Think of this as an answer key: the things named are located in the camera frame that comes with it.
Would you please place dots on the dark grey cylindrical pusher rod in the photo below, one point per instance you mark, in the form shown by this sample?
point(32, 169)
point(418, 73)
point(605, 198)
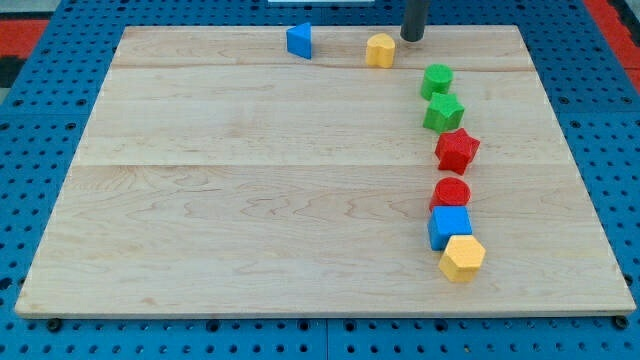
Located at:
point(414, 20)

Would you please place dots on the red star block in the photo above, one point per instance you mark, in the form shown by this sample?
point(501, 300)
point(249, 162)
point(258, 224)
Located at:
point(456, 150)

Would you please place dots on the yellow hexagon block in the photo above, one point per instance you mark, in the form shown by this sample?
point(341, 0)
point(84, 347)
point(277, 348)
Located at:
point(462, 258)

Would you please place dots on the green star block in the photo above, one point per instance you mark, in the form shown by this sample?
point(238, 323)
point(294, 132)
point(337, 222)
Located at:
point(444, 113)

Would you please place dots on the light wooden board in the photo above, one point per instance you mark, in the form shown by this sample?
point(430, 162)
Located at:
point(219, 176)

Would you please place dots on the blue triangle block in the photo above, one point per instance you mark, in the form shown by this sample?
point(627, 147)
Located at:
point(299, 40)

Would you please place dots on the blue cube block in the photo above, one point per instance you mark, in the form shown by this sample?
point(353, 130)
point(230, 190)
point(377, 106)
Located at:
point(446, 221)

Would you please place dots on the green cylinder block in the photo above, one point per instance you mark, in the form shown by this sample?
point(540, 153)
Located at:
point(437, 78)

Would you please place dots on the red cylinder block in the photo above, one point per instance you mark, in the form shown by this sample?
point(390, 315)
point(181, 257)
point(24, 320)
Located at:
point(450, 191)

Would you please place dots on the yellow heart block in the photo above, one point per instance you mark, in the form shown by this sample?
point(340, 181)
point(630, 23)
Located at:
point(380, 50)

